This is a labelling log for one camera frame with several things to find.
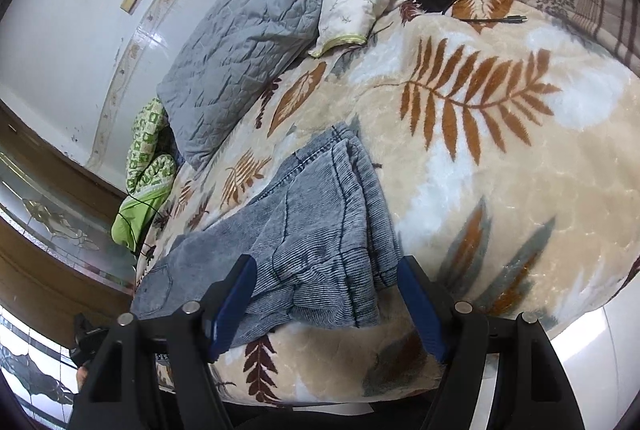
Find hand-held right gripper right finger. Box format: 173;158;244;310
397;255;588;430

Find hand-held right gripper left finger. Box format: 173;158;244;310
67;254;258;430

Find grey-blue denim pants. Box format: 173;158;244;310
131;123;403;348

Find wooden glass-panelled door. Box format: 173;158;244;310
0;103;138;421

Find beige leaf-print blanket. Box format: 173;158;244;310
135;0;640;407

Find green patterned quilt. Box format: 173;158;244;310
111;98;177;256

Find grey quilted blanket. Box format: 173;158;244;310
156;0;336;171

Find thin black cable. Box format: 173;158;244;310
116;157;168;253

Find black plug-ended cable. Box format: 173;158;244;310
442;0;529;24

